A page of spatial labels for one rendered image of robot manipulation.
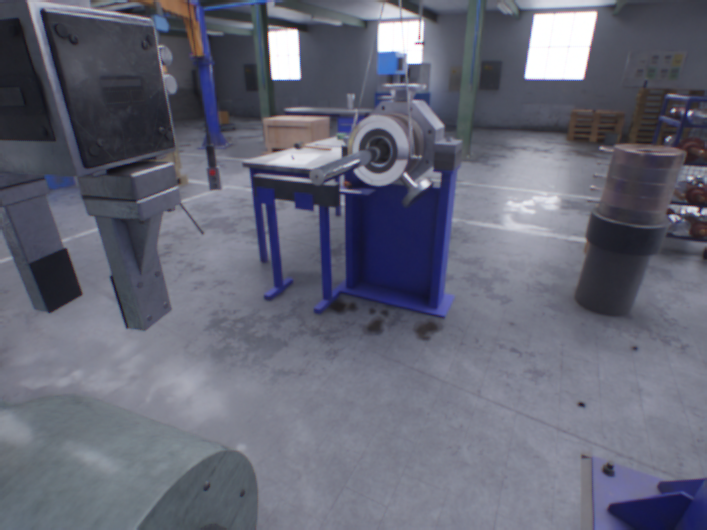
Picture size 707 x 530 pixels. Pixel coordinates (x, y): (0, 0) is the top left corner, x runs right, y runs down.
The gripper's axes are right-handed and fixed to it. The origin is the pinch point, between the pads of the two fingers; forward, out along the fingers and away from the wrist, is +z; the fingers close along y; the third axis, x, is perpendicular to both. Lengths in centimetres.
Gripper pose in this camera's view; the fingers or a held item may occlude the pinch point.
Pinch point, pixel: (94, 286)
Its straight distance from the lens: 56.7
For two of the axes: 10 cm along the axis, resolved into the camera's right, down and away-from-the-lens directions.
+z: 0.1, 9.0, 4.4
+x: 2.6, -4.2, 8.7
